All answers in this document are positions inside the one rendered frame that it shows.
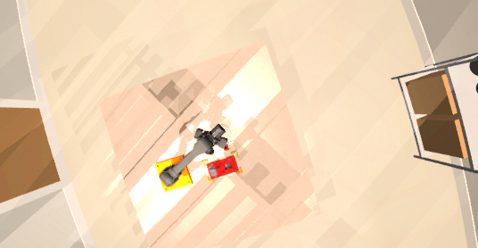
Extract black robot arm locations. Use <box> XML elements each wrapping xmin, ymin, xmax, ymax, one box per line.
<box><xmin>158</xmin><ymin>124</ymin><xmax>226</xmax><ymax>187</ymax></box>

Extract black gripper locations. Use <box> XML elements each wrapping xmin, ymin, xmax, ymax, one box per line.
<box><xmin>194</xmin><ymin>128</ymin><xmax>228</xmax><ymax>149</ymax></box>

